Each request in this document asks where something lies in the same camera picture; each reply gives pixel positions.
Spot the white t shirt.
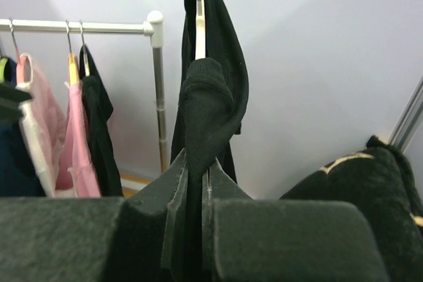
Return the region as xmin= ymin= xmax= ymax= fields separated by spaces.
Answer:
xmin=17 ymin=53 xmax=67 ymax=198

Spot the black floral blanket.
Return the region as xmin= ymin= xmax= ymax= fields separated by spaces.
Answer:
xmin=282 ymin=135 xmax=422 ymax=281

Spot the metal clothes rack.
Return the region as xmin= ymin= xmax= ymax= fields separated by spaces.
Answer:
xmin=1 ymin=11 xmax=169 ymax=172

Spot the pink white hanger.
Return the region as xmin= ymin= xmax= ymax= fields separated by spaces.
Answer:
xmin=9 ymin=18 xmax=30 ymax=85

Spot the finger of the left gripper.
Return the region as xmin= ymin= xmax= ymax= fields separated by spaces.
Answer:
xmin=0 ymin=83 xmax=32 ymax=125

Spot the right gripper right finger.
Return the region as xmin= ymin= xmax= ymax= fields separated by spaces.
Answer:
xmin=202 ymin=162 xmax=389 ymax=281

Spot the pink t shirt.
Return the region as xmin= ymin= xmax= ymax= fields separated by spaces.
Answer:
xmin=56 ymin=81 xmax=101 ymax=197

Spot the yellow hanger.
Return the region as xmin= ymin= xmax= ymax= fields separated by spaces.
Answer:
xmin=65 ymin=20 xmax=79 ymax=86

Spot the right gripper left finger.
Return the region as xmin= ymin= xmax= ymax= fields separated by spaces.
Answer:
xmin=1 ymin=152 xmax=187 ymax=281

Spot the black t shirt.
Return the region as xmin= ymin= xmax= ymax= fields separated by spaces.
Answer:
xmin=171 ymin=0 xmax=249 ymax=281
xmin=79 ymin=46 xmax=123 ymax=197

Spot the navy blue t shirt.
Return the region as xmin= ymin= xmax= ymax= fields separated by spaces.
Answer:
xmin=0 ymin=57 xmax=47 ymax=197

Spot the inner wooden hanger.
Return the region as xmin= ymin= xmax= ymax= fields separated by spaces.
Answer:
xmin=79 ymin=20 xmax=90 ymax=77

